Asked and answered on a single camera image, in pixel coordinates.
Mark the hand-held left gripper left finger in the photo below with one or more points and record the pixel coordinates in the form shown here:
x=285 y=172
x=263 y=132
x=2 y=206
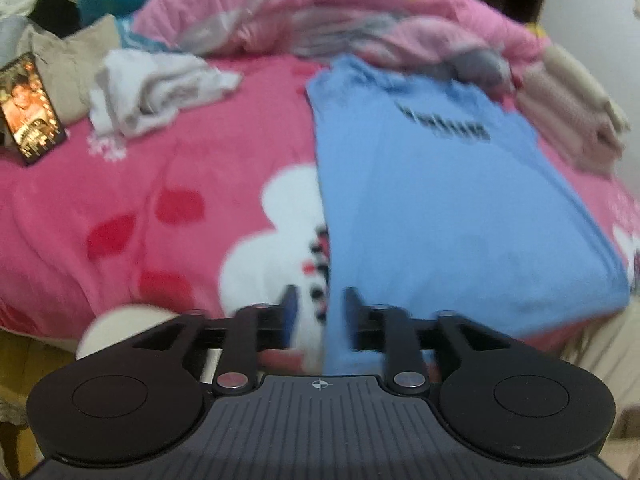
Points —
x=291 y=320

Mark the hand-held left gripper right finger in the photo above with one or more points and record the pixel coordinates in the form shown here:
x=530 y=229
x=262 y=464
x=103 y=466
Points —
x=352 y=320

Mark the blue t-shirt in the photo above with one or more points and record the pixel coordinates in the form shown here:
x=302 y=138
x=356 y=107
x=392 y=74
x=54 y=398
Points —
x=425 y=210

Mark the person's beige clothing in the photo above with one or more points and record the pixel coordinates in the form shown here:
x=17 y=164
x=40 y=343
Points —
x=120 y=330

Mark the white garment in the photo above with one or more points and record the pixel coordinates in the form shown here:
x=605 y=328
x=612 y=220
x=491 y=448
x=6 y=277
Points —
x=150 y=90

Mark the pale pink folded cloth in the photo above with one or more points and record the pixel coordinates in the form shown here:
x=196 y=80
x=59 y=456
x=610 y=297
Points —
x=570 y=150

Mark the pink checked folded cloth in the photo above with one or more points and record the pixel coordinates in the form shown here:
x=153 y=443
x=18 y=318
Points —
x=555 y=105

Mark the pink patterned quilt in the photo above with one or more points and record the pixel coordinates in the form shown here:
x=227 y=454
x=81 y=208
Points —
x=300 y=5

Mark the cream folded towel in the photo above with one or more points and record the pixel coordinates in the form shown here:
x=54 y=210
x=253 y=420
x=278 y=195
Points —
x=585 y=85

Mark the smartphone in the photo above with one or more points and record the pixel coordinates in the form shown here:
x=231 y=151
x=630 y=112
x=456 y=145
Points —
x=32 y=110

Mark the beige garment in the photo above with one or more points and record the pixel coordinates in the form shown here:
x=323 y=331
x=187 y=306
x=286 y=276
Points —
x=70 y=70

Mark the black cloth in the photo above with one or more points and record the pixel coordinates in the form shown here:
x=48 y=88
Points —
x=55 y=12

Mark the light blue denim garment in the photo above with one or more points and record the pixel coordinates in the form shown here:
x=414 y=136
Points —
x=12 y=40

